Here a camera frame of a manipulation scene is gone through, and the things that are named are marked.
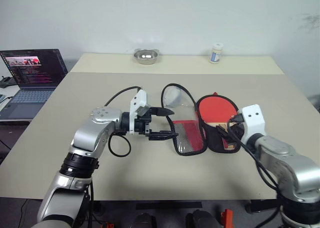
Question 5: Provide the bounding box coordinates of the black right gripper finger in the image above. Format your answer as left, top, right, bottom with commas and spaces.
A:
216, 124, 230, 139

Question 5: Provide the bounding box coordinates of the black clear paddle case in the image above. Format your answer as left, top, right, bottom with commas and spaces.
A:
160, 83, 246, 157

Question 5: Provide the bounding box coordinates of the black handheld controller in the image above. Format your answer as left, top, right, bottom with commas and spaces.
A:
0, 74, 16, 89

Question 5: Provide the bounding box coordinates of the open blue laptop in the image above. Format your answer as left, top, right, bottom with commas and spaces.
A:
0, 48, 69, 121

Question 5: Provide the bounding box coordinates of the dark rounded shape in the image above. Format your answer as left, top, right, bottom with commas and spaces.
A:
131, 212, 156, 228
185, 209, 221, 228

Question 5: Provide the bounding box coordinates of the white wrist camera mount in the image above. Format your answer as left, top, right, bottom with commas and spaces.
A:
240, 103, 266, 143
128, 88, 149, 135

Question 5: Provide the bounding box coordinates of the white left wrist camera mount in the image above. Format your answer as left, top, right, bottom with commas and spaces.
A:
128, 88, 149, 135

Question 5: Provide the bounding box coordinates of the stainless steel bowl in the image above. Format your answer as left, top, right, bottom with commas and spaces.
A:
132, 48, 161, 65

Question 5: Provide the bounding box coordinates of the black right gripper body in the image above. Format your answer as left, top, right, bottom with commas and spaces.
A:
225, 121, 245, 142

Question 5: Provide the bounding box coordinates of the thin black floor cable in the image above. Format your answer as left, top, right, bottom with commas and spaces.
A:
20, 199, 31, 228

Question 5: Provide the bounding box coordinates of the black table foot bar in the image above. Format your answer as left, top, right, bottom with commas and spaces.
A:
135, 201, 203, 210

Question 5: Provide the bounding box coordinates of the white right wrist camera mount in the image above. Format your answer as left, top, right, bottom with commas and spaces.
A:
240, 103, 266, 143

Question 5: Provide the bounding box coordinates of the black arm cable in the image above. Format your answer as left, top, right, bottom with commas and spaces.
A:
230, 114, 285, 228
104, 85, 144, 158

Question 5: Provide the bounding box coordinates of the red orange block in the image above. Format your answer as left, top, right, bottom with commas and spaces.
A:
220, 208, 235, 228

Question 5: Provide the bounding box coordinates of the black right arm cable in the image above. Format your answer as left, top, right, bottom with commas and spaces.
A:
230, 114, 285, 228

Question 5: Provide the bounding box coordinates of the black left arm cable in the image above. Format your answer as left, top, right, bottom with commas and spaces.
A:
104, 85, 144, 158

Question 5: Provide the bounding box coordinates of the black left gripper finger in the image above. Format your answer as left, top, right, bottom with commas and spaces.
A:
150, 107, 175, 118
148, 130, 179, 142

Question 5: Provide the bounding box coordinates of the red table tennis paddle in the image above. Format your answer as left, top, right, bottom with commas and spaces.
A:
199, 96, 239, 151

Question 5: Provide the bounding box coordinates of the white plastic bottle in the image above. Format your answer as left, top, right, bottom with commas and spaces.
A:
208, 42, 224, 65

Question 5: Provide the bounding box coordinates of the black table leg foot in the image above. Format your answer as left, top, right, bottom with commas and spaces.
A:
245, 198, 279, 213

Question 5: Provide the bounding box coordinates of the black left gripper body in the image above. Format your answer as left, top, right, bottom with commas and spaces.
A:
134, 107, 154, 139

